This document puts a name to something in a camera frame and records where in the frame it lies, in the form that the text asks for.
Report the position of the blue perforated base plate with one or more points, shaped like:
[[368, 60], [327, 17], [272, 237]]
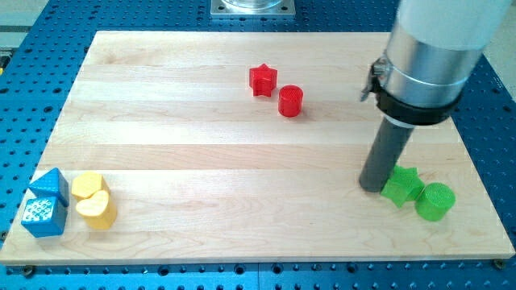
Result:
[[40, 74]]

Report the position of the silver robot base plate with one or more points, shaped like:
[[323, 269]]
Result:
[[229, 9]]

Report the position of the blue triangle block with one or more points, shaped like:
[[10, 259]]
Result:
[[52, 184]]

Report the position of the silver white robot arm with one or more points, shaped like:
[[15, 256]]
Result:
[[432, 49]]

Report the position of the red star block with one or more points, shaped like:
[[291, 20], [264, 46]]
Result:
[[262, 80]]

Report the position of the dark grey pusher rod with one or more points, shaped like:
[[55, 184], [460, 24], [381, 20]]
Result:
[[388, 145]]

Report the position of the red cylinder block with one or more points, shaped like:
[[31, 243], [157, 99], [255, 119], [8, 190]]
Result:
[[290, 101]]

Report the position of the yellow heart block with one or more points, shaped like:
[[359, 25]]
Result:
[[99, 211]]

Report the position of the wooden board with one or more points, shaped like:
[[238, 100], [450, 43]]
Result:
[[202, 171]]

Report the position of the blue cube block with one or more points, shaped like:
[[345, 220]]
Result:
[[44, 217]]

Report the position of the yellow hexagon block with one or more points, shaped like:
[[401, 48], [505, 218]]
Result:
[[87, 184]]

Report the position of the green cylinder block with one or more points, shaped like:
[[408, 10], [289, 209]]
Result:
[[434, 202]]

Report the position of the green star block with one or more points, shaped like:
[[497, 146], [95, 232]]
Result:
[[403, 185]]

